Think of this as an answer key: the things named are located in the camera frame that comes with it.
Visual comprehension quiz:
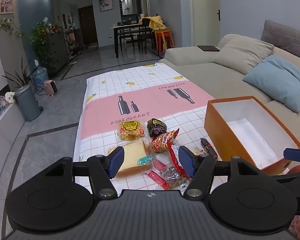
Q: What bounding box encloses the dark brown door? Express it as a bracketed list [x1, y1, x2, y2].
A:
[78, 5, 98, 47]

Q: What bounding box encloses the dark dining chair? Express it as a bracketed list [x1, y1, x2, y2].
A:
[137, 18, 154, 54]
[117, 22, 135, 52]

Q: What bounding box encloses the clear brown snack packet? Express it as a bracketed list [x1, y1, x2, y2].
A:
[162, 167, 192, 190]

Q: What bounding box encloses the red plastic stool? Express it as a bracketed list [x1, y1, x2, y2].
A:
[154, 29, 175, 55]

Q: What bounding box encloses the pink checked printed tablecloth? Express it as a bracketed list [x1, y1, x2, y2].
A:
[74, 62, 240, 198]

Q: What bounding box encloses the beige cushion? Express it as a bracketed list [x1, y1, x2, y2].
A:
[210, 37, 275, 75]

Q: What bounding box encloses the red white snack packet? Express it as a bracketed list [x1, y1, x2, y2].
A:
[152, 154, 172, 173]

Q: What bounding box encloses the beige sofa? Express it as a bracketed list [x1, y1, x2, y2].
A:
[158, 20, 300, 173]

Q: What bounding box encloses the dark tablet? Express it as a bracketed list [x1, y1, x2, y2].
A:
[197, 45, 220, 52]

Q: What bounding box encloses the dark dining table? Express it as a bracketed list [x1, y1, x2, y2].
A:
[110, 24, 153, 58]

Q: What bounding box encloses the yellow cloth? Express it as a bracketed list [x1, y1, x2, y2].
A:
[140, 16, 168, 32]

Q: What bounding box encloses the white door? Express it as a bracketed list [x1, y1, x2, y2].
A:
[190, 0, 220, 47]

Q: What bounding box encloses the trailing wall plant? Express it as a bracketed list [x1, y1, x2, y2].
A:
[0, 17, 22, 38]

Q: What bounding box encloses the blue water bottle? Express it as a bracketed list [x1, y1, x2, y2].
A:
[31, 67, 49, 90]

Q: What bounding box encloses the dark sausage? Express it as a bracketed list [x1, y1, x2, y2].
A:
[200, 138, 218, 160]

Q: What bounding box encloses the yellow fried snack packet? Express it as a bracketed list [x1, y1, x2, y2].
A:
[116, 120, 146, 142]

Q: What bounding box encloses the framed wall picture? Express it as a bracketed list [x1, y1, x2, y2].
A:
[99, 0, 113, 12]

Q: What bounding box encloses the dark display cabinet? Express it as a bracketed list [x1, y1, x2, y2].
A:
[118, 0, 140, 22]

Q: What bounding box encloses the dark grey cabinet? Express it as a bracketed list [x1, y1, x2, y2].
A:
[46, 31, 70, 74]

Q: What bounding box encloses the bread slice packet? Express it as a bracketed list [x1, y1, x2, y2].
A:
[107, 139, 155, 179]

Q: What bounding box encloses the leafy potted plant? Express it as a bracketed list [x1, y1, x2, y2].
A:
[30, 17, 63, 68]

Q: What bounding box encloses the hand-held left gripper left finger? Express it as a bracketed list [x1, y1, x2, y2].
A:
[44, 146, 125, 198]

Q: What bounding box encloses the pink space heater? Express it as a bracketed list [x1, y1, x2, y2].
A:
[44, 80, 58, 97]

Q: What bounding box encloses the low white bench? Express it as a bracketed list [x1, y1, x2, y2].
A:
[0, 100, 25, 144]

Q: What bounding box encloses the wooden framed photo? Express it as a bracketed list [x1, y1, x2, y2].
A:
[0, 0, 14, 14]

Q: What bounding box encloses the grey cushion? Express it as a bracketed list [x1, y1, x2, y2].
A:
[261, 20, 300, 61]

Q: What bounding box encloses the light blue pillow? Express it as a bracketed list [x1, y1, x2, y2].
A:
[242, 54, 300, 113]

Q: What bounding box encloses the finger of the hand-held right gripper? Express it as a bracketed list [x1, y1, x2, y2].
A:
[272, 170, 300, 188]
[283, 147, 300, 164]

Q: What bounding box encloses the grey trash bin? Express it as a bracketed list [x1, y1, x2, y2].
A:
[14, 84, 43, 122]

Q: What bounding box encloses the red sausage stick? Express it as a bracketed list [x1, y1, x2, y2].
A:
[168, 144, 188, 178]

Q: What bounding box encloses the orange cardboard box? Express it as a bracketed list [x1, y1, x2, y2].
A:
[204, 95, 300, 176]

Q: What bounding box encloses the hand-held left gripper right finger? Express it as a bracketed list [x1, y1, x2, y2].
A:
[178, 145, 262, 198]

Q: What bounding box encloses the dark round snack packet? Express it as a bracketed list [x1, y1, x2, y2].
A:
[147, 118, 168, 137]

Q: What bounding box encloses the red orange snack bag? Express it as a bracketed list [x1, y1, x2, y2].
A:
[150, 127, 180, 153]

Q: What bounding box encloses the long leaf potted plant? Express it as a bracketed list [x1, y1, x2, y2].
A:
[2, 57, 35, 88]

